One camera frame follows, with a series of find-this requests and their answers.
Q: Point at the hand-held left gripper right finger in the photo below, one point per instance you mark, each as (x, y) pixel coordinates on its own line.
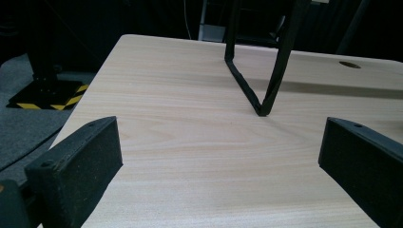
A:
(367, 164)

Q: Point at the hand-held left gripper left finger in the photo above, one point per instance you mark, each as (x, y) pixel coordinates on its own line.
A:
(76, 171)

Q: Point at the small black shelf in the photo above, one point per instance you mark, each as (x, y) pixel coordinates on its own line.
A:
(278, 72)

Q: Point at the black stand with striped base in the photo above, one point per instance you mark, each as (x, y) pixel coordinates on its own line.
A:
(47, 91)

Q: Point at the white desk frame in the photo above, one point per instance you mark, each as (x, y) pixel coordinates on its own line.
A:
(210, 33)

